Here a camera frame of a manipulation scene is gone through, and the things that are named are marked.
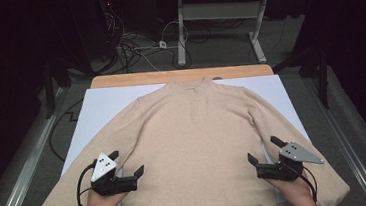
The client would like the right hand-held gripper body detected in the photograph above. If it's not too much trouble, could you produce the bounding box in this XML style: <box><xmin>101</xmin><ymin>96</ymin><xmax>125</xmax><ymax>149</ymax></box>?
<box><xmin>254</xmin><ymin>139</ymin><xmax>327</xmax><ymax>185</ymax></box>

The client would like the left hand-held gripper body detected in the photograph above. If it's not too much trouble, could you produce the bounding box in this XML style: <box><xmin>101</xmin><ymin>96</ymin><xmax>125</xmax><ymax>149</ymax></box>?
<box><xmin>87</xmin><ymin>149</ymin><xmax>139</xmax><ymax>197</ymax></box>

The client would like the beige knit sweater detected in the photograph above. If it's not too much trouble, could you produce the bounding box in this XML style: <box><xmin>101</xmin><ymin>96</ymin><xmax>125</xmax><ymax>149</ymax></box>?
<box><xmin>22</xmin><ymin>64</ymin><xmax>353</xmax><ymax>206</ymax></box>

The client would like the person's right hand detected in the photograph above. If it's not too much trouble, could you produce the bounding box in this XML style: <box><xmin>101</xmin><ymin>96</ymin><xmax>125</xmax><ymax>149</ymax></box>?
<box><xmin>266</xmin><ymin>173</ymin><xmax>319</xmax><ymax>206</ymax></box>

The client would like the white sheet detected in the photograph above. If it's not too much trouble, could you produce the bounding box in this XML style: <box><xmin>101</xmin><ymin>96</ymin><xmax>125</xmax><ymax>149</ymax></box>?
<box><xmin>53</xmin><ymin>69</ymin><xmax>317</xmax><ymax>206</ymax></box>

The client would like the black stand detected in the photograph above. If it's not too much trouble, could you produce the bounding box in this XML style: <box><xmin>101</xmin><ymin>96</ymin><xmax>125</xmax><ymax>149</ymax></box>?
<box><xmin>270</xmin><ymin>36</ymin><xmax>333</xmax><ymax>114</ymax></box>
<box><xmin>40</xmin><ymin>59</ymin><xmax>76</xmax><ymax>120</ymax></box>

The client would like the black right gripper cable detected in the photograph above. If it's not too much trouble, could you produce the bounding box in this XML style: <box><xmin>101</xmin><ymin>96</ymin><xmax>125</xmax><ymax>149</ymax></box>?
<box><xmin>300</xmin><ymin>165</ymin><xmax>320</xmax><ymax>205</ymax></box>

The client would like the metal floor rail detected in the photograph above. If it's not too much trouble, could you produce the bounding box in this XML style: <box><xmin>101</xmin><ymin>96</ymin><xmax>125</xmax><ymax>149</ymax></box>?
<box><xmin>302</xmin><ymin>73</ymin><xmax>366</xmax><ymax>206</ymax></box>
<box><xmin>0</xmin><ymin>87</ymin><xmax>76</xmax><ymax>206</ymax></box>

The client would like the black floor cable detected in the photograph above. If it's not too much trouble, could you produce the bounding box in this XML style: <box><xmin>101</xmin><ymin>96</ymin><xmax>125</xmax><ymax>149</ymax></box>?
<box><xmin>44</xmin><ymin>98</ymin><xmax>90</xmax><ymax>164</ymax></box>

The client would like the straight white cable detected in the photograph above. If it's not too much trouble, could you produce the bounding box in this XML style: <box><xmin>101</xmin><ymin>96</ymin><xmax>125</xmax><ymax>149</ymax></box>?
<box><xmin>117</xmin><ymin>43</ymin><xmax>163</xmax><ymax>76</ymax></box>

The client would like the tangle of black cables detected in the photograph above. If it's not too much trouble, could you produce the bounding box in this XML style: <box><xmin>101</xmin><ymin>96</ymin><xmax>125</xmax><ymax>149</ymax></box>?
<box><xmin>100</xmin><ymin>0</ymin><xmax>157</xmax><ymax>75</ymax></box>

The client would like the looped white cable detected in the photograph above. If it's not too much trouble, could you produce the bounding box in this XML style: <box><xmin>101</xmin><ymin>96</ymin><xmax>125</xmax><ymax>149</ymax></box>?
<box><xmin>158</xmin><ymin>19</ymin><xmax>189</xmax><ymax>51</ymax></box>

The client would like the white desk frame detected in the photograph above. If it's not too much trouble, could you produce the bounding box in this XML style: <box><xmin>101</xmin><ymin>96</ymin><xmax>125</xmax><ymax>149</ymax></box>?
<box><xmin>172</xmin><ymin>0</ymin><xmax>276</xmax><ymax>71</ymax></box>

